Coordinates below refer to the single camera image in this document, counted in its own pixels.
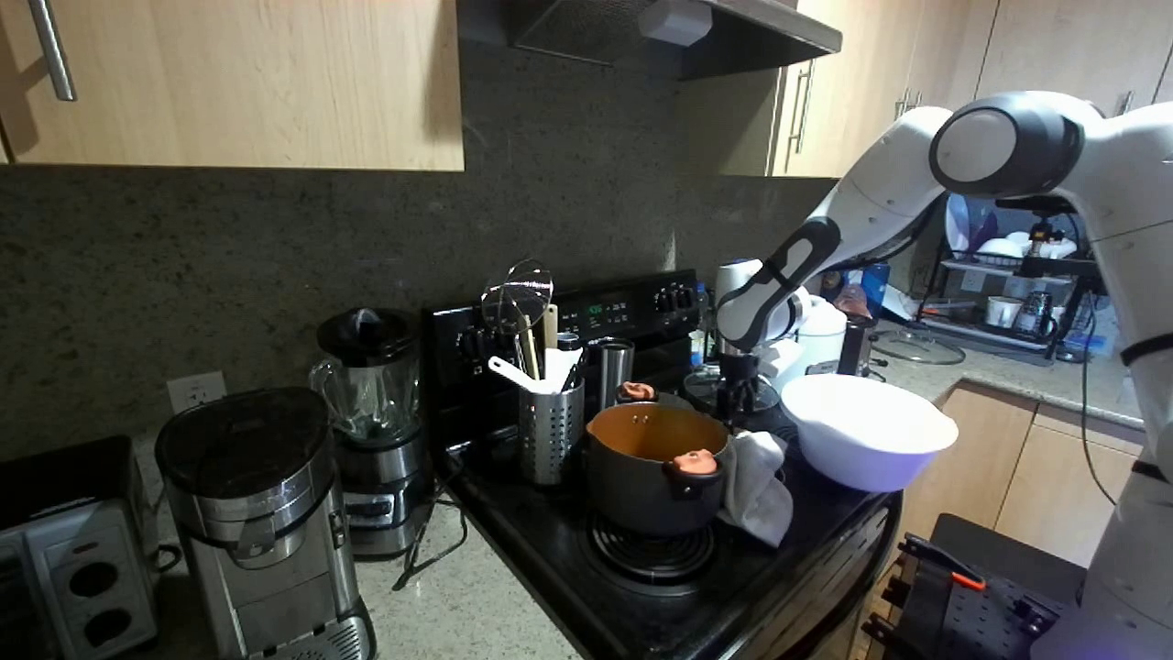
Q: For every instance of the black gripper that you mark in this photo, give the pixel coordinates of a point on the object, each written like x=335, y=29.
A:
x=749, y=372

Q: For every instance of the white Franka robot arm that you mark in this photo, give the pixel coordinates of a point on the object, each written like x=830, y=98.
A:
x=882, y=186

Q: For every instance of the metal utensil rack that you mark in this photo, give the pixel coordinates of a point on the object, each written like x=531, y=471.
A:
x=551, y=428

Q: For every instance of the black dish rack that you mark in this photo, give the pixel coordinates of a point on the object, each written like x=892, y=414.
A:
x=978, y=329

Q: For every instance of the black electric stove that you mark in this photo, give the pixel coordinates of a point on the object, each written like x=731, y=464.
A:
x=682, y=599

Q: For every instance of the white rice cooker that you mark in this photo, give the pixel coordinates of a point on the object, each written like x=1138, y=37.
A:
x=821, y=344

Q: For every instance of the dark slim bottle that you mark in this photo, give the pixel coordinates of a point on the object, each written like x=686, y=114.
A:
x=853, y=350

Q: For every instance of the white cloth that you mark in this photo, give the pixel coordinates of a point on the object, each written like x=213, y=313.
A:
x=757, y=488

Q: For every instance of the large white bowl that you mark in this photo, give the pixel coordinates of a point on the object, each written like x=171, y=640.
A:
x=868, y=428

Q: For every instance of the stainless steel tumbler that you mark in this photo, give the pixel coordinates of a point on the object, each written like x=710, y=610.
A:
x=611, y=372

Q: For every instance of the dark pot orange interior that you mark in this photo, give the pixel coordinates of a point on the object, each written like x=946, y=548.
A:
x=647, y=471

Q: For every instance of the blue bottle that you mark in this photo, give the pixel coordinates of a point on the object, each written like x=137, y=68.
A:
x=875, y=285

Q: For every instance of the white plastic spatula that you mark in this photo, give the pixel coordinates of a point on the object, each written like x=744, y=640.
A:
x=565, y=365

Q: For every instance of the light wooden utensil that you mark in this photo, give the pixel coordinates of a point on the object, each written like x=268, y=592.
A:
x=551, y=329

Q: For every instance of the white plastic ladle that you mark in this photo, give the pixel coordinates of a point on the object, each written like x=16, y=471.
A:
x=513, y=372

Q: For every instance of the blue plate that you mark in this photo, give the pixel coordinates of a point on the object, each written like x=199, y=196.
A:
x=964, y=227

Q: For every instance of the wooden base cabinet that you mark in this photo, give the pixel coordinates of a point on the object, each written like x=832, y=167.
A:
x=1038, y=464

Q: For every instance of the black tool case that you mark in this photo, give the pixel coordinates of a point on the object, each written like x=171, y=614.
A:
x=978, y=610

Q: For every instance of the dark range hood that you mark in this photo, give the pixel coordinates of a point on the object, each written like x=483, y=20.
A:
x=735, y=37

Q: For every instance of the light wood upper cabinet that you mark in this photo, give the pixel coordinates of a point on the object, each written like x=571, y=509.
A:
x=245, y=87
x=882, y=62

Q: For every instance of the white hood light cover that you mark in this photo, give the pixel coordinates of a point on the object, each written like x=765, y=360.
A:
x=674, y=20

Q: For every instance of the black steel blender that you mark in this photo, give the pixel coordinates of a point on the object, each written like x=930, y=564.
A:
x=368, y=416

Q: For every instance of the stainless steel coffee maker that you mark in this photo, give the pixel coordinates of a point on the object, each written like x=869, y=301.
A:
x=258, y=516

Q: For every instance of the white toaster oven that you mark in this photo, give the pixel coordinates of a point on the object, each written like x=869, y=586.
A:
x=76, y=575

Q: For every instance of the white wall outlet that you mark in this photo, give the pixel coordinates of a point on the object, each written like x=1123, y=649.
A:
x=197, y=389

